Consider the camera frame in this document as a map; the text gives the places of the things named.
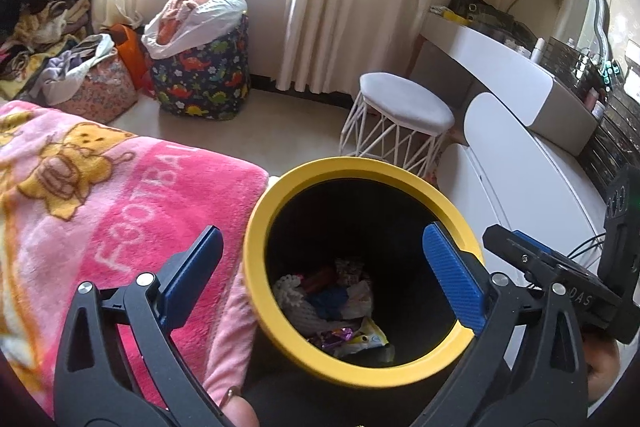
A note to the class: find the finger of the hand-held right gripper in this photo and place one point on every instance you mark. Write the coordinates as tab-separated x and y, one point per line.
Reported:
535	243
520	257

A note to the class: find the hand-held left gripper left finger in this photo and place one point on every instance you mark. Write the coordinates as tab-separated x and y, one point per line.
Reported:
192	282

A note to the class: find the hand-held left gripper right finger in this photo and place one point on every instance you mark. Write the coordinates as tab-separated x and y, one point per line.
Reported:
452	277

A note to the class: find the white plastic wrapper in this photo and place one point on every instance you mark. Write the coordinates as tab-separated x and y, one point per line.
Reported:
360	299

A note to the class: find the white yellow packet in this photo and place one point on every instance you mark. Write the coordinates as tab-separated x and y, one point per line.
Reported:
370	337

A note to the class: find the silver red wrapper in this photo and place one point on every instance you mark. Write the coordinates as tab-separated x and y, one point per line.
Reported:
350	272

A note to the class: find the white foam fruit net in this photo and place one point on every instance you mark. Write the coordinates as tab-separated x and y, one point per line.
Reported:
295	307

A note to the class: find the blue shiny wrapper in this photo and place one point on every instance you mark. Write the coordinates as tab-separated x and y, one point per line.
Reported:
327	302

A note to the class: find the red snack wrapper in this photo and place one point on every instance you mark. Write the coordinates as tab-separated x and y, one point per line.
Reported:
320	279

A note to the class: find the purple shiny wrapper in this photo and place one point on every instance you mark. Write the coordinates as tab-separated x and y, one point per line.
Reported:
335	337

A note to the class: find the yellow-rimmed black trash bin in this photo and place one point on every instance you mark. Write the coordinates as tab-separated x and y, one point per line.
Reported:
350	169

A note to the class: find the person's right hand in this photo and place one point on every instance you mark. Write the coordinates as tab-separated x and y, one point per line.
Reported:
602	367

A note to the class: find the person's left hand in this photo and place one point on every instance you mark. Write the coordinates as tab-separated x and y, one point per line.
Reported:
242	414

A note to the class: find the pink printed blanket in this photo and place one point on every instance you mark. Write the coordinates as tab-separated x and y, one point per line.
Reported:
150	207

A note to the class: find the white rounded cabinet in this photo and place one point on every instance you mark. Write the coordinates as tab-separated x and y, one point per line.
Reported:
525	157

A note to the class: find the dark woven storage box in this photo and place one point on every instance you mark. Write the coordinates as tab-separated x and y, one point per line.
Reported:
617	132

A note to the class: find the white round stool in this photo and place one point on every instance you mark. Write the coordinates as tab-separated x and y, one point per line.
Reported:
405	102

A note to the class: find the dark patterned box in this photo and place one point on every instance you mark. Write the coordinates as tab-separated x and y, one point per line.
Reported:
565	57

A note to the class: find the white bottle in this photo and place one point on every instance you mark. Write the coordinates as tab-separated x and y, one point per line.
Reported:
537	52

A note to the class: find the white vanity desk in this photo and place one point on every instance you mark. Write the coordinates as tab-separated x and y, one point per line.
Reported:
490	52

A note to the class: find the dinosaur print storage bag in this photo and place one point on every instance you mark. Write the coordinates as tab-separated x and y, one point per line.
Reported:
200	77

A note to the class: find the pink floral bag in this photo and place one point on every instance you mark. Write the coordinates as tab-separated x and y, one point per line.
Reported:
105	92

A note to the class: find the orange bag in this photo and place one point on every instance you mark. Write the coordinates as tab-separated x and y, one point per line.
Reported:
132	52

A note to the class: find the dark bag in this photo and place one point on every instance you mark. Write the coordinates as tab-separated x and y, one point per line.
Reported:
480	7

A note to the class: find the yellow flat item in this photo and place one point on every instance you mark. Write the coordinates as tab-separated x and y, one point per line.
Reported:
450	16

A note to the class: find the white and purple cloths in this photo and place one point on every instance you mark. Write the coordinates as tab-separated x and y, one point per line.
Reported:
70	67

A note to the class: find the white plastic bag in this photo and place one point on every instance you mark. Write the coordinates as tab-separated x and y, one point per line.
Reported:
215	19

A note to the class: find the pink orange clothes bundle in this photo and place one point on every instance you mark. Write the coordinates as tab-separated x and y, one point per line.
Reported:
185	7

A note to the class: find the pile of mixed clothes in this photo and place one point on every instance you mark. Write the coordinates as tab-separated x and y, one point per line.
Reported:
40	7

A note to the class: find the wavy frame mirror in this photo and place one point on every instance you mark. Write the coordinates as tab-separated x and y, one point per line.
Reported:
580	17

